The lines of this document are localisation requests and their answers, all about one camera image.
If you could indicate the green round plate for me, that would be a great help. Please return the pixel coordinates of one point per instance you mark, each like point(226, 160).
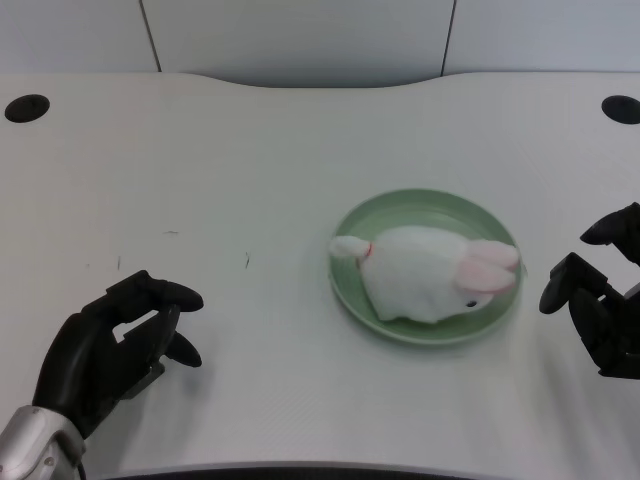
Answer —
point(425, 267)

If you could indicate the white plush rabbit doll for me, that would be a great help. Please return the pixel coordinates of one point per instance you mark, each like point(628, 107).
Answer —
point(430, 282)

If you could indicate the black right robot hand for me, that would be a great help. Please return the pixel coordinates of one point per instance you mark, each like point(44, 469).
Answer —
point(605, 320)

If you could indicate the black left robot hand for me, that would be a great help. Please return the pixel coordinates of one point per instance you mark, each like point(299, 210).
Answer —
point(105, 355)

